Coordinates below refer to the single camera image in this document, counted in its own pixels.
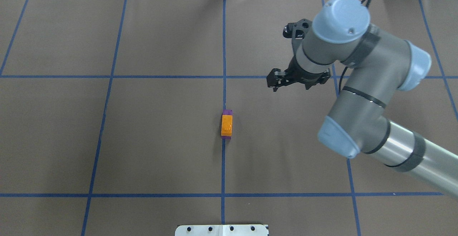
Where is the orange trapezoid block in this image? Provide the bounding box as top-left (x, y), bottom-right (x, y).
top-left (221, 114), bottom-right (233, 137)

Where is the purple trapezoid block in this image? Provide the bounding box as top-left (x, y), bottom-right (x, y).
top-left (221, 109), bottom-right (233, 140)

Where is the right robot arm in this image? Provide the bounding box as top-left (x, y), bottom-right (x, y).
top-left (266, 0), bottom-right (458, 197)

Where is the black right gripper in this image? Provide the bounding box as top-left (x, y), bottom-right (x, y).
top-left (267, 19), bottom-right (331, 92)

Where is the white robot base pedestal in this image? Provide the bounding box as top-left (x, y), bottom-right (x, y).
top-left (175, 224), bottom-right (269, 236)

